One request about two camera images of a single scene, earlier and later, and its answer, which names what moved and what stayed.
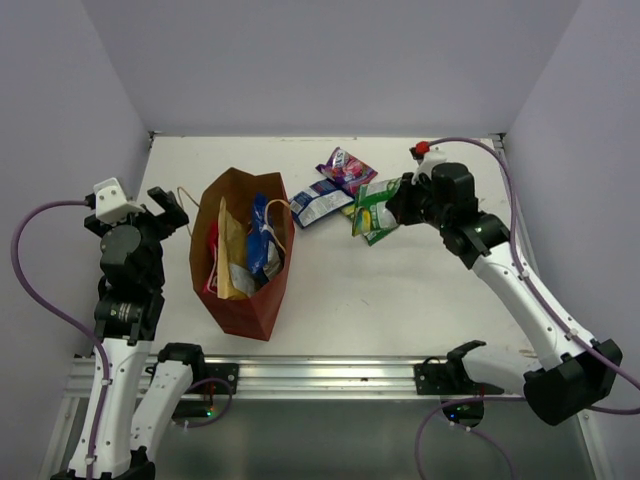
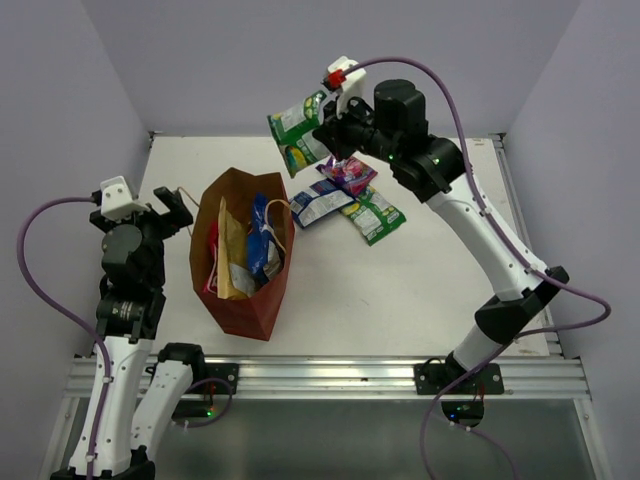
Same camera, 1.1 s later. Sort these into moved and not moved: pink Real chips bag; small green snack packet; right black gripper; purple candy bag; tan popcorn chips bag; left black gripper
Moved: small green snack packet; right black gripper
Not moved: left black gripper; purple candy bag; tan popcorn chips bag; pink Real chips bag
